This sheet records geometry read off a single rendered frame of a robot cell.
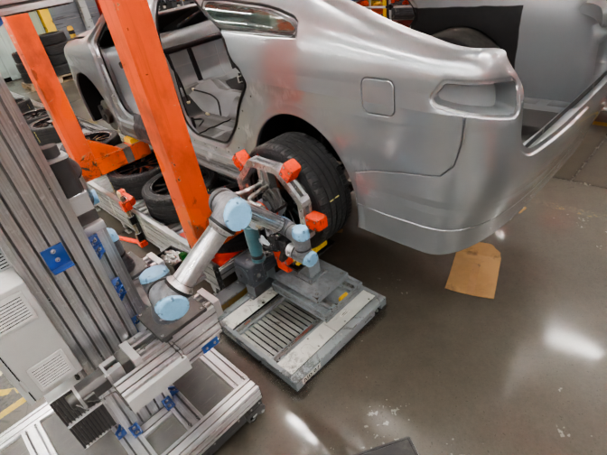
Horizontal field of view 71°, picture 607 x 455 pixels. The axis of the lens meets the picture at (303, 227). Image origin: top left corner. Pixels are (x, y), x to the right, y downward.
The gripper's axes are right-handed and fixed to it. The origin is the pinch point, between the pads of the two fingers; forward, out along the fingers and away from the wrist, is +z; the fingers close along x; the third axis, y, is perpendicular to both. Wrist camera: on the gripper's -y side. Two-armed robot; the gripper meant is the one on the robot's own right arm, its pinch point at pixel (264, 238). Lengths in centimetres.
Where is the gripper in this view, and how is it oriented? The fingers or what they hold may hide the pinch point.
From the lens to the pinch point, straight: 215.1
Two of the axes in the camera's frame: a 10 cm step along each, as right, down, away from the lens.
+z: -7.1, -3.1, 6.4
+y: -1.4, -8.2, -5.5
